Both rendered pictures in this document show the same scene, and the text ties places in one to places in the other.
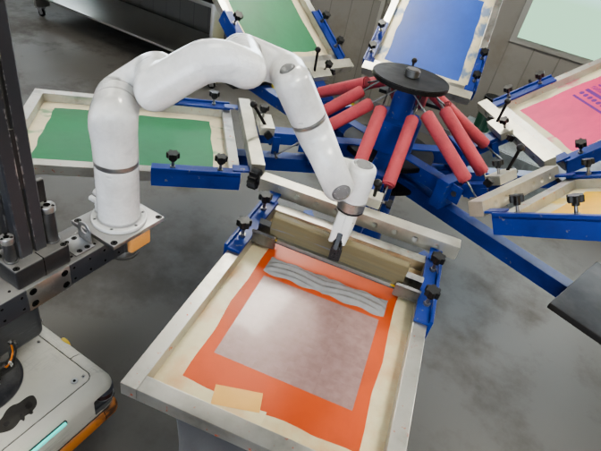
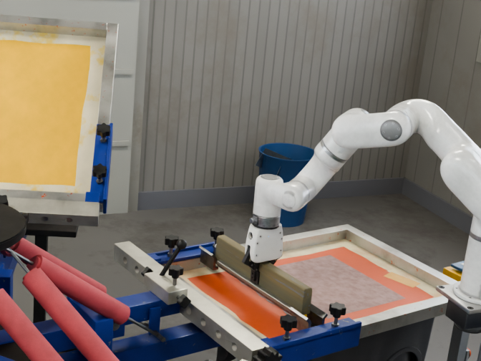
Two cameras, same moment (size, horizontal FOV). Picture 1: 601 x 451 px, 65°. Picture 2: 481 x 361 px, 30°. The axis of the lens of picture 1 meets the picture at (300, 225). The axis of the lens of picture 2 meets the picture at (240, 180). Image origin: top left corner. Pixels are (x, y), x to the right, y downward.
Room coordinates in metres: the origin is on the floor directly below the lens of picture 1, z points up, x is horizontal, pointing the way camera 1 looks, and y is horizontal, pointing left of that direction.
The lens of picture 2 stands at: (2.83, 1.33, 2.06)
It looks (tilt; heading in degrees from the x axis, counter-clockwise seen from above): 18 degrees down; 221
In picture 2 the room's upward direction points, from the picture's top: 6 degrees clockwise
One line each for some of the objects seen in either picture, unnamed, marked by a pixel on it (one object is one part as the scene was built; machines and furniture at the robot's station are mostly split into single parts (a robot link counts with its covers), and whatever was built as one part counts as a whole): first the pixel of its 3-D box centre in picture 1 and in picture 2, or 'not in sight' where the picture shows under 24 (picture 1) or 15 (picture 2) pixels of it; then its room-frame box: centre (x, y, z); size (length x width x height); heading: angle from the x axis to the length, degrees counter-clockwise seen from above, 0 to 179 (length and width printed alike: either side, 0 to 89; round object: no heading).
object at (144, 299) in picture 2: not in sight; (145, 306); (1.42, -0.19, 1.02); 0.17 x 0.06 x 0.05; 168
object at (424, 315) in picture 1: (426, 293); (192, 259); (1.05, -0.40, 0.98); 0.30 x 0.05 x 0.07; 168
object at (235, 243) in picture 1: (252, 228); (310, 342); (1.16, 0.14, 0.98); 0.30 x 0.05 x 0.07; 168
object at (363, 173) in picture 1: (343, 178); (280, 198); (1.07, -0.08, 1.27); 0.15 x 0.10 x 0.11; 110
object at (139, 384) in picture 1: (311, 313); (313, 283); (0.87, -0.08, 0.97); 0.79 x 0.58 x 0.04; 168
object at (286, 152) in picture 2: not in sight; (282, 183); (-1.46, -2.10, 0.25); 0.44 x 0.39 x 0.50; 157
